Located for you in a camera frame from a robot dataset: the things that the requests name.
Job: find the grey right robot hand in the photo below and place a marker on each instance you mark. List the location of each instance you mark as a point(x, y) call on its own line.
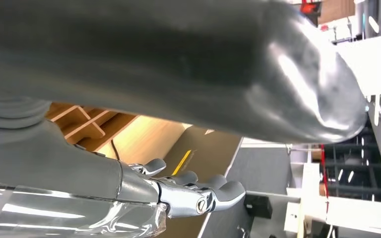
point(144, 49)

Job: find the wooden card organizer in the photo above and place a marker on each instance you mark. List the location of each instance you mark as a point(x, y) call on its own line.
point(88, 124)

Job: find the grey laptop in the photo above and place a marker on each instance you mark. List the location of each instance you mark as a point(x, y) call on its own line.
point(207, 157)

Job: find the small black box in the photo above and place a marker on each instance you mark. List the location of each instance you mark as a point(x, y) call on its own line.
point(259, 207)

